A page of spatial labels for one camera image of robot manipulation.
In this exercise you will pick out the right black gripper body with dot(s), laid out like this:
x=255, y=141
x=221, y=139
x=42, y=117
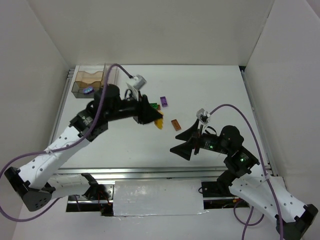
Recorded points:
x=196, y=141

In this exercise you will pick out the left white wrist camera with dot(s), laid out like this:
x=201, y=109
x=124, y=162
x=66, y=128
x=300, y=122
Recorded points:
x=136, y=83

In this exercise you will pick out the yellow lego brick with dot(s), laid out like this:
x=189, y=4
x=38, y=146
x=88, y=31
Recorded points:
x=159, y=123

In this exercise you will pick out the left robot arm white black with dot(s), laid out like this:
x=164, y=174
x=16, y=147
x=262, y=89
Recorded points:
x=37, y=181

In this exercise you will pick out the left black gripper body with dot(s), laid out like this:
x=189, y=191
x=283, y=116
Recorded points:
x=137, y=110

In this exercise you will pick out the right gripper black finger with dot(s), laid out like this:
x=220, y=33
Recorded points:
x=192, y=132
x=183, y=150

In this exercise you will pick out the brown lego tile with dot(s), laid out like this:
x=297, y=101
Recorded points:
x=176, y=125

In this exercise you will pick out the green lego brick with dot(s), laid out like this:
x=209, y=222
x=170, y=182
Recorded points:
x=154, y=105

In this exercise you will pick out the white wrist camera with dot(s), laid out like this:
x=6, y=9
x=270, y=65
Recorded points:
x=203, y=116
x=136, y=83

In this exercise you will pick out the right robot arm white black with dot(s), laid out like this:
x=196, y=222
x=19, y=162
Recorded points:
x=246, y=179

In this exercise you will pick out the grey tinted container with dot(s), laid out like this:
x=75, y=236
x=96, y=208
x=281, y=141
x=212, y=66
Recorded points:
x=78, y=92

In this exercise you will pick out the purple round lego piece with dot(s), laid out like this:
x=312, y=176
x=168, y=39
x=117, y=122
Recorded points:
x=88, y=90

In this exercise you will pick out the aluminium front rail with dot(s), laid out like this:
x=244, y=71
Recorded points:
x=154, y=173

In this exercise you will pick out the white foam cover board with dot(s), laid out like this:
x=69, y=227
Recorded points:
x=143, y=198

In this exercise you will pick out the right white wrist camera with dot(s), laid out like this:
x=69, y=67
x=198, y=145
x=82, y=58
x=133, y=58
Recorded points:
x=203, y=116

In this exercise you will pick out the purple lego plate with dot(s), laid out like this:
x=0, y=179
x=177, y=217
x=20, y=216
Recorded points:
x=163, y=101

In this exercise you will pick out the clear tall container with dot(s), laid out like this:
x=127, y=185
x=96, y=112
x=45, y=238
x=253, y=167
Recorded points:
x=112, y=77

